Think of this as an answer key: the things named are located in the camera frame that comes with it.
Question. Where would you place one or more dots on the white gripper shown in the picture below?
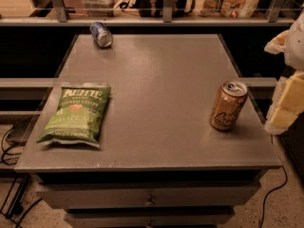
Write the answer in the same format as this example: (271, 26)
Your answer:
(296, 49)

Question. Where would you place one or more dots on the orange soda can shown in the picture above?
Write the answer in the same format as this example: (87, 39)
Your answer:
(230, 99)

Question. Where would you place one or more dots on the colourful snack bag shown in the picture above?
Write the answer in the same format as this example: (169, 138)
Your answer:
(228, 8)

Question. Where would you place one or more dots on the blue soda can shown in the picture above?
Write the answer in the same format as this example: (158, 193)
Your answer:
(101, 35)

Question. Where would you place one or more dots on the green jalapeno chip bag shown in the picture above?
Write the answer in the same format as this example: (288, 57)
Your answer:
(78, 117)

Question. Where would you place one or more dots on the grey upper drawer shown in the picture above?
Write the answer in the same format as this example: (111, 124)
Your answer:
(140, 195)

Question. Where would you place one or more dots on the grey drawer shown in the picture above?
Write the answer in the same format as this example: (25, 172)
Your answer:
(150, 218)
(140, 195)

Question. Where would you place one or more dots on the grey lower drawer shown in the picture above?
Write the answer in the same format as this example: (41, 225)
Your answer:
(150, 218)

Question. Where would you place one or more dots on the grey metal shelf rail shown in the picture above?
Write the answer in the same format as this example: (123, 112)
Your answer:
(132, 13)

